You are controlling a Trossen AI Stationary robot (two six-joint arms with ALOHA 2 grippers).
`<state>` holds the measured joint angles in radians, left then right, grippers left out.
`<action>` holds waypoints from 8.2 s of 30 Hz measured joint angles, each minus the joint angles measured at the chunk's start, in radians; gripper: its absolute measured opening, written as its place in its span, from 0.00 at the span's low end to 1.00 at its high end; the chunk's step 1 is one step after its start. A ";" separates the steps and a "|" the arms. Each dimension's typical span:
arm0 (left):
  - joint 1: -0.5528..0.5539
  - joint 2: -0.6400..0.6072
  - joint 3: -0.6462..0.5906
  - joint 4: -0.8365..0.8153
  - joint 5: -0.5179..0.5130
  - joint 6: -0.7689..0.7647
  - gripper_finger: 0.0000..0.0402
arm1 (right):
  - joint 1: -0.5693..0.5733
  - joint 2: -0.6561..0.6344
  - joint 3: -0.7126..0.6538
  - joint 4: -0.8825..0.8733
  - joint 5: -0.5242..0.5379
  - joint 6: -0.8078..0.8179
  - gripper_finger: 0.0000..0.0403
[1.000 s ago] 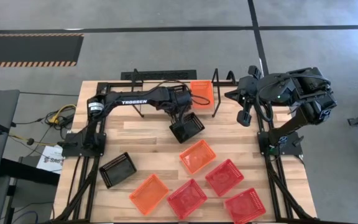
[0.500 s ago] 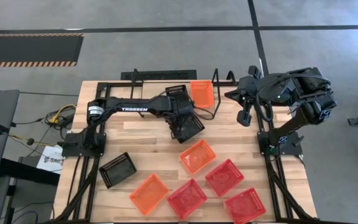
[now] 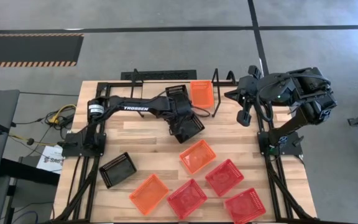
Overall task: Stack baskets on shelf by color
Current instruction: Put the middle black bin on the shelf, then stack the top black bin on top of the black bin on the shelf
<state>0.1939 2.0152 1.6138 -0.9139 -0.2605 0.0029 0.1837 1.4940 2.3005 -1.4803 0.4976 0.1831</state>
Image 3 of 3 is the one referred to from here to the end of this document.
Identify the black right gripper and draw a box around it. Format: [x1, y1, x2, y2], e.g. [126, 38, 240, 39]
[224, 65, 262, 127]

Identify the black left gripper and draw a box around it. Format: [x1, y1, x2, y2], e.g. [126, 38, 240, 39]
[165, 93, 200, 137]

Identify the black plastic mesh basket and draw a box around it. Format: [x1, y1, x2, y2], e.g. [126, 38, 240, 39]
[165, 84, 189, 98]
[98, 151, 137, 190]
[170, 111, 206, 144]

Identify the orange plastic mesh basket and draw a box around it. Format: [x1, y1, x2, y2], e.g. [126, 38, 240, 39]
[178, 138, 217, 175]
[190, 80, 214, 110]
[129, 173, 170, 217]

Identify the red plastic mesh basket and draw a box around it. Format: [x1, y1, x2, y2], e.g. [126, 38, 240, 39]
[204, 158, 245, 197]
[224, 187, 267, 224]
[166, 178, 208, 221]

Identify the white printed paper sheet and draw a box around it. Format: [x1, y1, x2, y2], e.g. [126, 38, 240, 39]
[36, 146, 65, 175]

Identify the black support beam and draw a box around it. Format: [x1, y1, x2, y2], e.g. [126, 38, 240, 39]
[0, 157, 61, 187]

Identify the black mat with striped edges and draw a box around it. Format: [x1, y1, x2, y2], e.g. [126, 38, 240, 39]
[0, 32, 85, 68]

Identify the wooden shelf with black frame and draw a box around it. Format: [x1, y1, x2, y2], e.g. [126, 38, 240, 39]
[129, 67, 237, 119]

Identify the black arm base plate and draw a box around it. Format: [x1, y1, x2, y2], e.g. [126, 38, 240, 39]
[257, 130, 304, 156]
[61, 132, 107, 157]

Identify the black metal table frame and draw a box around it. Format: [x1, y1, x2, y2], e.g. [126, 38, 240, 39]
[50, 80, 318, 224]

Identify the black cable bundle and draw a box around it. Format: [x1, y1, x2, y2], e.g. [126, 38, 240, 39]
[56, 112, 76, 128]

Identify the yellow cable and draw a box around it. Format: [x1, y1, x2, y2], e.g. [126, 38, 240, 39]
[47, 104, 77, 125]

